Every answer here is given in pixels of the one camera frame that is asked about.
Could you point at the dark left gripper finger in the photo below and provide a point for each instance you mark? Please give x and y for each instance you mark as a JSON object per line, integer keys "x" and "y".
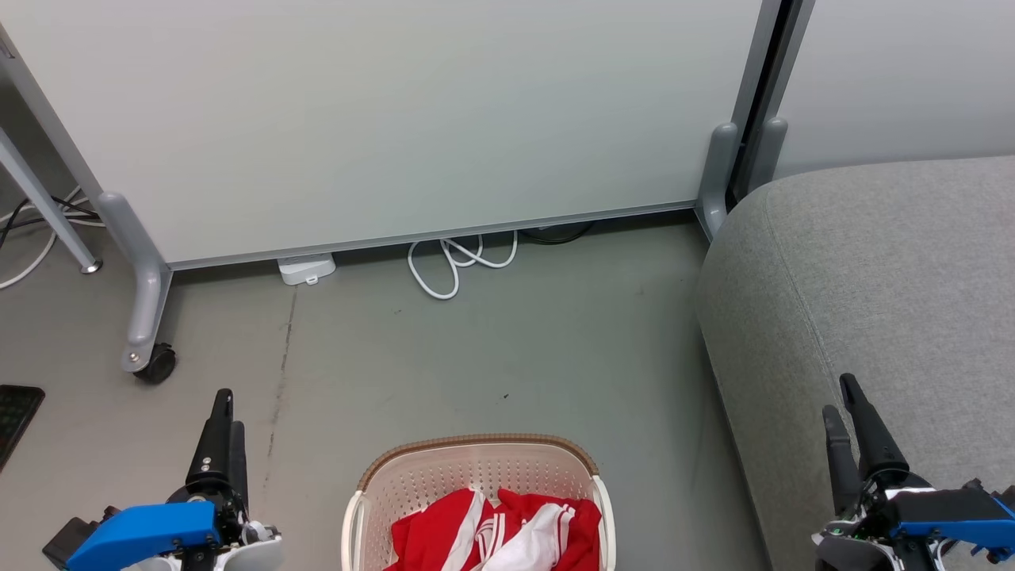
{"x": 239, "y": 468}
{"x": 212, "y": 452}

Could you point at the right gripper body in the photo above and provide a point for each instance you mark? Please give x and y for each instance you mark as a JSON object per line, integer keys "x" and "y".
{"x": 868, "y": 523}

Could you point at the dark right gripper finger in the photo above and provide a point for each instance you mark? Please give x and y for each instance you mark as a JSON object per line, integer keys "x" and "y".
{"x": 842, "y": 468}
{"x": 876, "y": 444}

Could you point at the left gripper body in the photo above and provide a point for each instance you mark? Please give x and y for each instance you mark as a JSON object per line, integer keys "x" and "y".
{"x": 246, "y": 547}

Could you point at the red and white garment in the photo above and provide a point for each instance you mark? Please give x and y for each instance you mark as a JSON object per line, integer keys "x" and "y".
{"x": 432, "y": 535}

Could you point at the grey fabric sofa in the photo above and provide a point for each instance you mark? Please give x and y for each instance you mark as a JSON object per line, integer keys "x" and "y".
{"x": 872, "y": 301}

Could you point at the black caster wheel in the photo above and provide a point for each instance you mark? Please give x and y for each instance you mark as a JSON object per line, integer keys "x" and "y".
{"x": 158, "y": 365}

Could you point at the grey partition foot with caster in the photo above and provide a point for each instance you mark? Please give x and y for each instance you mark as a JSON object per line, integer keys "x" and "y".
{"x": 143, "y": 270}

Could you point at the flat black textured object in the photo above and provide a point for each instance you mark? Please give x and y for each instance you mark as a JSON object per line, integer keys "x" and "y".
{"x": 14, "y": 416}

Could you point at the white power adapter box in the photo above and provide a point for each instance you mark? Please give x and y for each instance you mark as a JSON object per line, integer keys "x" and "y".
{"x": 306, "y": 268}

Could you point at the cream perforated laundry basket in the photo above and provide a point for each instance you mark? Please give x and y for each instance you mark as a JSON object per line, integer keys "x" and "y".
{"x": 476, "y": 468}

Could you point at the grey metal table leg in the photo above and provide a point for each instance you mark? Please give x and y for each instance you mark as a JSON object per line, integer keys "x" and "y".
{"x": 44, "y": 206}

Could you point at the white partition panel dark edge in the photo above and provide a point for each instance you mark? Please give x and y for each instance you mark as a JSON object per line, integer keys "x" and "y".
{"x": 896, "y": 79}

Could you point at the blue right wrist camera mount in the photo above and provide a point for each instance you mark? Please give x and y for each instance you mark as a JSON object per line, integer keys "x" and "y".
{"x": 951, "y": 511}

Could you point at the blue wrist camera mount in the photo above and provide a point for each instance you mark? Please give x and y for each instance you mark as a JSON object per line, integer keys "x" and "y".
{"x": 951, "y": 511}
{"x": 143, "y": 531}

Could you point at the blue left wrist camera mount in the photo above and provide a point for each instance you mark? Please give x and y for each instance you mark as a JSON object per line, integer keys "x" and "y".
{"x": 143, "y": 531}

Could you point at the white partition panel grey frame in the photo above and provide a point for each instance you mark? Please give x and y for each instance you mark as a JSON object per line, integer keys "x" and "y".
{"x": 396, "y": 119}

